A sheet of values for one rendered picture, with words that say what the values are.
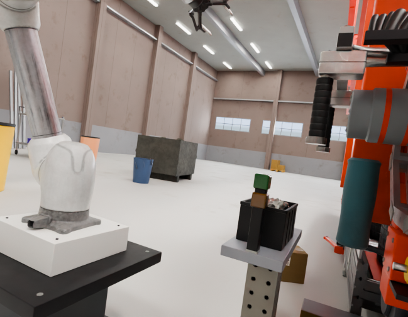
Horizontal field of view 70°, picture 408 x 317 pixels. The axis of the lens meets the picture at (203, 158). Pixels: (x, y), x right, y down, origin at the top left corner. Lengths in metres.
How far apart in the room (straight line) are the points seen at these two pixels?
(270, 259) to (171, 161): 4.93
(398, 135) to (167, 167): 5.08
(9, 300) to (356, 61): 0.96
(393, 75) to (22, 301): 1.35
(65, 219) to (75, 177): 0.14
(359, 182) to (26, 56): 1.14
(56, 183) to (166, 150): 4.75
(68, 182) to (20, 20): 0.56
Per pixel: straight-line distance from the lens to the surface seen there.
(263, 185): 0.78
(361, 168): 0.95
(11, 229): 1.08
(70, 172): 1.01
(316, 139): 0.68
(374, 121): 0.81
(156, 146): 5.78
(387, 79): 1.31
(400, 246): 0.84
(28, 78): 1.21
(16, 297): 0.88
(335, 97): 1.04
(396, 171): 1.07
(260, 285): 1.05
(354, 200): 0.95
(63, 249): 0.95
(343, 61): 0.71
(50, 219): 1.04
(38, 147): 1.20
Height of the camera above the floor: 0.70
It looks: 2 degrees down
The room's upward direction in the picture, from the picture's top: 8 degrees clockwise
